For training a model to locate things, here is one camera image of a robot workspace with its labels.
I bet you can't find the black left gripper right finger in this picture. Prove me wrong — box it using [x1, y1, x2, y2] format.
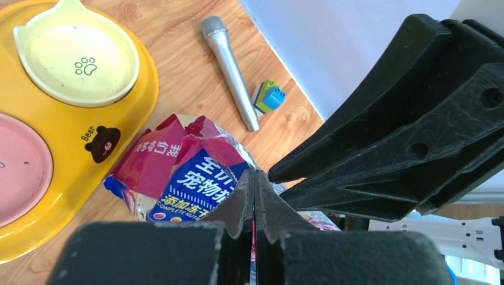
[254, 170, 454, 284]

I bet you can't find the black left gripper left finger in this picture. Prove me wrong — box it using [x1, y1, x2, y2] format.
[47, 169, 254, 284]

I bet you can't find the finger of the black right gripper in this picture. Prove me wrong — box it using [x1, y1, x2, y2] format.
[282, 63, 503, 221]
[268, 14, 503, 182]

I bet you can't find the colourful pet food bag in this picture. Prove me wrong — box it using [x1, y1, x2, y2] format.
[103, 114, 341, 285]

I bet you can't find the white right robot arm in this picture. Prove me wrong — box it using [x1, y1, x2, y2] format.
[268, 14, 503, 268]

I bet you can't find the green blue toy block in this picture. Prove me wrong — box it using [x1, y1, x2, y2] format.
[251, 79, 286, 116]

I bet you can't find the yellow double bowl tray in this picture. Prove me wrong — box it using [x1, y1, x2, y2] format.
[1, 1, 159, 263]

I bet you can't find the pink cat-shaped bowl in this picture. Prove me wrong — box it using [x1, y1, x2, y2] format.
[1, 113, 53, 226]

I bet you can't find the silver microphone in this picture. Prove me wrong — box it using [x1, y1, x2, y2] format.
[201, 15, 260, 132]

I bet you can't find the cream cat-shaped bowl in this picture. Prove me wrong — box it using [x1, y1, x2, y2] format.
[13, 1, 140, 107]

